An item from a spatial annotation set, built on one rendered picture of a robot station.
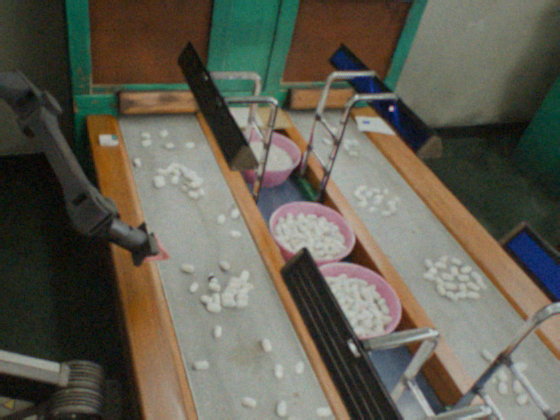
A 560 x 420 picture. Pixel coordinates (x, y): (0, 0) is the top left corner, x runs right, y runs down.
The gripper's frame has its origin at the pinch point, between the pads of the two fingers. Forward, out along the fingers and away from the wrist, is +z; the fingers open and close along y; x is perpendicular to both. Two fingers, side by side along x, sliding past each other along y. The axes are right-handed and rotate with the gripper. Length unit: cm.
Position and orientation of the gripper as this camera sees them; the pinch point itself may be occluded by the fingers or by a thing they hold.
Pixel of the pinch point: (166, 256)
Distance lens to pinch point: 130.9
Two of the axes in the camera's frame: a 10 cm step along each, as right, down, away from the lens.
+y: -2.9, -6.9, 6.6
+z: 6.3, 3.8, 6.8
